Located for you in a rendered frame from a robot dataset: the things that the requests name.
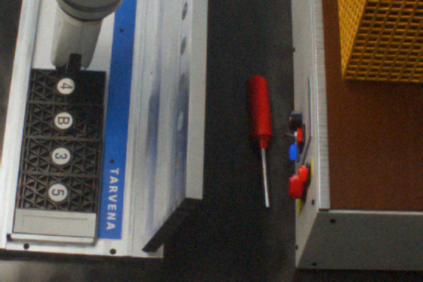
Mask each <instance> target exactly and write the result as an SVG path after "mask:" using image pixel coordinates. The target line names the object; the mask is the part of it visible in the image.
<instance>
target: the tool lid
mask: <svg viewBox="0 0 423 282"><path fill-rule="evenodd" d="M207 7H208V0H155V7H154V13H153V26H152V40H151V47H152V54H151V68H150V74H151V75H152V85H151V95H150V97H149V110H148V125H147V139H146V153H145V167H144V208H143V210H144V211H145V214H144V234H143V236H142V237H141V250H143V251H149V252H156V251H157V249H158V248H160V246H161V245H162V244H163V243H164V242H165V241H166V240H167V239H168V238H169V237H170V236H171V234H172V233H173V232H174V231H175V230H176V228H177V227H178V226H179V225H180V224H181V223H182V221H183V220H184V219H185V218H186V217H187V216H188V215H189V214H190V213H191V212H192V211H193V209H194V208H195V207H196V206H197V204H198V203H199V202H201V201H202V187H203V157H204V127H205V67H206V37H207Z"/></svg>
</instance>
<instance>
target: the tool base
mask: <svg viewBox="0 0 423 282"><path fill-rule="evenodd" d="M42 3H43V0H41V4H40V11H39V19H38V23H37V30H36V42H35V49H34V56H33V63H32V68H35V61H36V49H37V41H38V35H39V24H40V22H41V15H42ZM33 6H34V0H23V4H22V10H21V17H20V28H19V34H17V46H16V52H15V58H14V69H13V76H12V82H11V93H10V100H9V106H8V118H7V124H6V129H5V141H4V148H3V154H2V165H1V171H0V254H5V255H15V256H36V257H51V258H71V259H89V260H108V261H127V262H146V263H163V262H164V245H165V243H163V244H162V245H161V246H160V248H158V249H157V251H156V252H149V251H143V250H141V237H142V236H143V234H144V214H145V211H144V210H143V208H144V167H145V153H146V139H147V125H148V110H149V97H150V95H151V85H152V75H151V74H150V68H151V54H152V47H151V40H152V26H153V13H154V7H155V0H138V3H137V26H136V39H135V51H134V75H133V88H132V100H131V112H130V125H129V137H128V161H127V173H126V186H125V208H124V221H123V232H122V239H121V240H120V241H108V240H95V241H94V246H84V245H65V244H49V243H28V244H29V245H30V248H29V249H24V248H23V245H24V244H26V243H27V242H16V241H8V240H6V231H7V225H8V223H7V218H8V207H9V200H10V193H11V182H12V176H13V175H12V169H13V163H14V151H15V144H16V137H17V126H18V119H19V112H20V100H21V94H22V87H23V75H24V69H25V63H26V56H27V50H28V43H29V31H30V24H31V18H32V10H33ZM111 249H115V250H116V254H115V255H111V254H110V250H111Z"/></svg>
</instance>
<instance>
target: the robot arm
mask: <svg viewBox="0 0 423 282"><path fill-rule="evenodd" d="M56 1H57V12H56V13H55V18H54V31H53V39H52V46H51V62H52V65H53V66H55V68H56V69H60V70H62V71H64V72H65V73H66V75H65V78H70V79H75V78H76V71H77V70H80V67H81V65H82V69H84V70H86V69H88V68H89V66H90V64H91V60H92V57H93V55H94V52H95V49H96V47H97V41H98V38H99V35H100V30H101V26H102V22H103V19H104V18H106V17H107V16H109V15H110V14H112V13H113V12H114V11H117V10H118V8H119V7H120V5H121V3H122V0H56Z"/></svg>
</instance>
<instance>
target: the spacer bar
mask: <svg viewBox="0 0 423 282"><path fill-rule="evenodd" d="M15 215H16V219H15V226H14V233H15V234H34V235H52V236H60V237H90V238H94V240H95V237H96V228H97V224H96V218H97V216H96V214H95V213H78V212H61V211H44V210H28V209H16V212H15Z"/></svg>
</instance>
